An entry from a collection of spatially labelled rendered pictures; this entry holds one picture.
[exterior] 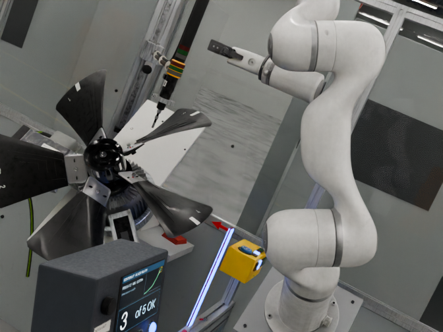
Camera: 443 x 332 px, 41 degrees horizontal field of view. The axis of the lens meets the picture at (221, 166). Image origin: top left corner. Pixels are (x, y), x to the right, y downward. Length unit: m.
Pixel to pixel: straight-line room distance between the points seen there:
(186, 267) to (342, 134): 1.51
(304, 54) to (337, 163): 0.22
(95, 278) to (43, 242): 0.79
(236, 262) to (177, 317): 0.75
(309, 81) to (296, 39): 0.46
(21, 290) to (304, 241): 2.05
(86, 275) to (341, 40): 0.63
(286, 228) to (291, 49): 0.35
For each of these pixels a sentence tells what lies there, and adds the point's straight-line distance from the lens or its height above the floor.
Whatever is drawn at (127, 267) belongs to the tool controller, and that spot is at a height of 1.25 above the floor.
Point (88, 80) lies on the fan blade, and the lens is 2.05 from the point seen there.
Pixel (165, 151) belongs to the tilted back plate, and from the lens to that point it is 2.14.
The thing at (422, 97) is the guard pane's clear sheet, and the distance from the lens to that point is 2.33.
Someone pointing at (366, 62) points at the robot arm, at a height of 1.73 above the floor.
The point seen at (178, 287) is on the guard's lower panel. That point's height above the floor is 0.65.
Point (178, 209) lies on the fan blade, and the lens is 1.75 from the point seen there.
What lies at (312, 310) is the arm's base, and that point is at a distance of 1.43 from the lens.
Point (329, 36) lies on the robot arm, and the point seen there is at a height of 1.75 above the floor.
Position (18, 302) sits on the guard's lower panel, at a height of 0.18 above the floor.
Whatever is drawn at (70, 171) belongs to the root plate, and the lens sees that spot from 1.89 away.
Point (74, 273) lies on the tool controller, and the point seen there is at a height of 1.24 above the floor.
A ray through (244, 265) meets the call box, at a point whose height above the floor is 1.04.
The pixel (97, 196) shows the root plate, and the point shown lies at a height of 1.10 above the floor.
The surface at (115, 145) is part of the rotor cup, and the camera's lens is 1.83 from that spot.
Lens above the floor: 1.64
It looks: 10 degrees down
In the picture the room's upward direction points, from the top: 23 degrees clockwise
